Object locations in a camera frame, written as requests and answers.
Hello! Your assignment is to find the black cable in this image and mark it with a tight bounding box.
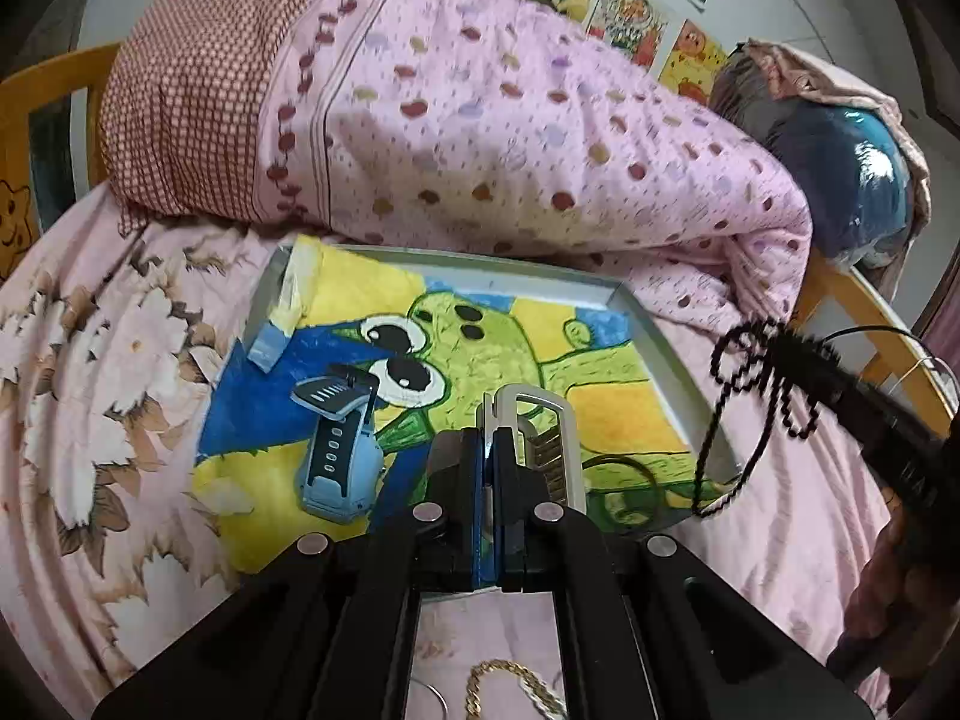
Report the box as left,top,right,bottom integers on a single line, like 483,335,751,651
817,323,955,377

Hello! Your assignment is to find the grey shallow tray box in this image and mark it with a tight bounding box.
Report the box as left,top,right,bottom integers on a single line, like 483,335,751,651
242,238,737,509

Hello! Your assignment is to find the pink floral bed sheet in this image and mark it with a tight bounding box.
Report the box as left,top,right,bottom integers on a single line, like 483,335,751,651
2,187,891,718

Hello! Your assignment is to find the yellow bear drawing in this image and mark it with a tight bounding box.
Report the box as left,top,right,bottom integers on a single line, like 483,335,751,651
659,20,729,106

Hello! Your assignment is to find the pink dotted folded quilt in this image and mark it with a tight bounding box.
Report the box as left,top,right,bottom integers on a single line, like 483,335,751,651
99,0,812,333

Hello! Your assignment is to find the blue kids smartwatch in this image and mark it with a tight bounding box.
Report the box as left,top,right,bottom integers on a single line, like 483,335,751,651
291,362,384,525

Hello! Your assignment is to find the wooden bead cord bracelet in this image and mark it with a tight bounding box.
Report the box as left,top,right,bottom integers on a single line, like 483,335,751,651
581,452,669,533

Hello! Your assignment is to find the blue bundle in plastic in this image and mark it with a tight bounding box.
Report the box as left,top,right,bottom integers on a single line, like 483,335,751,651
709,49,913,270

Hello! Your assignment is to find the wooden bed rail frame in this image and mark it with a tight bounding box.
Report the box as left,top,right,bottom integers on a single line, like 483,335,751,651
0,40,960,441

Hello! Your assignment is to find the gold chain necklace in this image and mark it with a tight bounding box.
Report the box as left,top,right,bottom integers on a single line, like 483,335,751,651
462,658,571,720

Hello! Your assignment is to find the black beaded necklace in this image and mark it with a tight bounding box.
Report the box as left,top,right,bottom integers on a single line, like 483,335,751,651
688,315,858,520

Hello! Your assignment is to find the white cable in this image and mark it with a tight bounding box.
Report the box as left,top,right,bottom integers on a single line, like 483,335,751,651
895,354,960,415

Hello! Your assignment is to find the person's right hand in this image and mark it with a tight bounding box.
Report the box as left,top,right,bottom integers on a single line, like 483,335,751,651
844,507,958,678

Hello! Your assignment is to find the colourful busy drawing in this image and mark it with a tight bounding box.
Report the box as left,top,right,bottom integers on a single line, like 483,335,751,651
586,0,670,70

